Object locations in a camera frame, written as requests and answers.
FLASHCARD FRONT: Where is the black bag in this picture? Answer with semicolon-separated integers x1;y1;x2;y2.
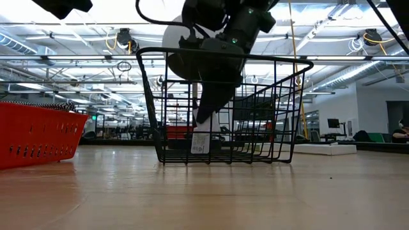
352;130;373;143

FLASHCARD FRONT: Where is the grey braided cable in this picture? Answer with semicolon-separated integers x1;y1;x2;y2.
0;100;77;113

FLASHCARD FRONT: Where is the person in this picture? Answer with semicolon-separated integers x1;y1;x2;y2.
392;119;409;144

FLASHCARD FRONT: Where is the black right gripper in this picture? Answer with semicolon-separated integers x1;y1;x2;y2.
195;34;247;125

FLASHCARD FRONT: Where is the black wire basket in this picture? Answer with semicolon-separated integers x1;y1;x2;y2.
135;47;314;166

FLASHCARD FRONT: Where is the white charger with handwritten label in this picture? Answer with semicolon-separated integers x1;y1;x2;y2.
190;107;222;155

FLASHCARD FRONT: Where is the red slotted plastic basket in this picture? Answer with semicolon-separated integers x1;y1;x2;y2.
0;101;89;171

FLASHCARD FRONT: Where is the yellow hanging cable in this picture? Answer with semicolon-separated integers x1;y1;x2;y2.
287;0;309;140

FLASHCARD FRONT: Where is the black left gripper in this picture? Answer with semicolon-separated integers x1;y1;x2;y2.
31;0;93;20

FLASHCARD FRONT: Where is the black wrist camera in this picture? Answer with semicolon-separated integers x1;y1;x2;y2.
227;5;277;54

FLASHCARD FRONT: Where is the green background object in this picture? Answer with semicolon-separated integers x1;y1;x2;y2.
367;132;386;144

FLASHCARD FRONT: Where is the white globe lamp, black base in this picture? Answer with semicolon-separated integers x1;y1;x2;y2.
162;24;224;128

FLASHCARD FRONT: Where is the red background crate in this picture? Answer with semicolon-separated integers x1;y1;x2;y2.
166;125;194;141

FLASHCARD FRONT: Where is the black ceiling cable reel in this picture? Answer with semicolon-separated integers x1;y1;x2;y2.
115;27;140;54
362;28;383;47

